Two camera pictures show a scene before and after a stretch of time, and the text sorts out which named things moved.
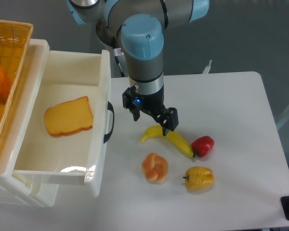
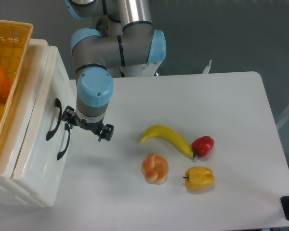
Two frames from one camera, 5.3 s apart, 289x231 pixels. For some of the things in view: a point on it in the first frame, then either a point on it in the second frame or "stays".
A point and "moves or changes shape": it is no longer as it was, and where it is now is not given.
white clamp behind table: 207,68 stays
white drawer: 68,121 moves or changes shape
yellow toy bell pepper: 199,178 stays
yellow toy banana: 157,130 stays
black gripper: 136,102 -> 69,115
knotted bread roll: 155,167 stays
